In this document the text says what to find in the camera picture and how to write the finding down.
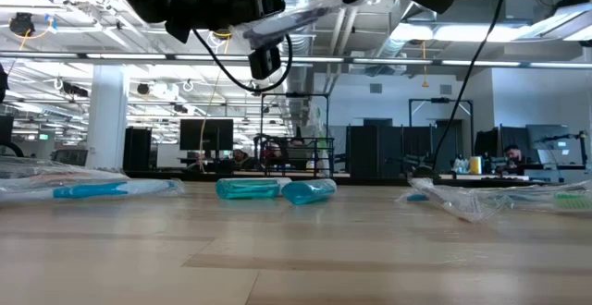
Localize black wire caddy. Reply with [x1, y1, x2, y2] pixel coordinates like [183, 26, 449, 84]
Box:
[260, 136, 336, 179]

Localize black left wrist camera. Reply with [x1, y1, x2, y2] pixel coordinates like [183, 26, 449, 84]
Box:
[248, 45, 283, 81]

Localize blue mouthwash bottle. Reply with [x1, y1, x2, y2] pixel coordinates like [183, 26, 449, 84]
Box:
[215, 177, 293, 201]
[281, 177, 339, 206]

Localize white column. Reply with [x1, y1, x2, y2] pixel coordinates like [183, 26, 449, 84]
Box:
[85, 64, 130, 171]

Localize black ceiling device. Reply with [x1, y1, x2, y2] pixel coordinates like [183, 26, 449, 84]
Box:
[8, 11, 37, 38]

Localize clear-wrapped toothbrush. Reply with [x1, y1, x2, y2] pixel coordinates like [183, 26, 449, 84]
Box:
[310, 101, 332, 177]
[396, 177, 499, 225]

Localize wrapped orange toothbrush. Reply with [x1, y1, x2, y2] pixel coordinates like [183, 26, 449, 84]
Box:
[0, 169, 133, 187]

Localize person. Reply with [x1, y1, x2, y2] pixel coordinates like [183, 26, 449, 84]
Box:
[230, 147, 253, 171]
[500, 143, 527, 173]

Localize black cabinet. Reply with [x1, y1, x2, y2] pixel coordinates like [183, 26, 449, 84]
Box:
[122, 127, 154, 172]

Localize grey monitor on arm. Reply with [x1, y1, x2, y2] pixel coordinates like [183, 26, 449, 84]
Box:
[525, 123, 571, 152]

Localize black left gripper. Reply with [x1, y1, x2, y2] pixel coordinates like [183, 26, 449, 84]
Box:
[164, 0, 334, 50]

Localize black rack frame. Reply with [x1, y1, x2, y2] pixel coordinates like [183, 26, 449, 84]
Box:
[408, 97, 475, 177]

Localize black partition panels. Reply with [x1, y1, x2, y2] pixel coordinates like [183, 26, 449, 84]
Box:
[347, 124, 463, 177]

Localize black monitor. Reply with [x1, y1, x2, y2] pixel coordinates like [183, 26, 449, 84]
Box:
[179, 118, 235, 153]

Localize long black hanging cable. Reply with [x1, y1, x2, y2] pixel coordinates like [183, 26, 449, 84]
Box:
[432, 0, 514, 173]

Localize black aluminium table frame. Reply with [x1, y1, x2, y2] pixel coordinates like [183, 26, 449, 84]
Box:
[0, 168, 592, 189]

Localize silver air duct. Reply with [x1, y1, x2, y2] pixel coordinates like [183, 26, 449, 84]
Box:
[267, 0, 320, 126]

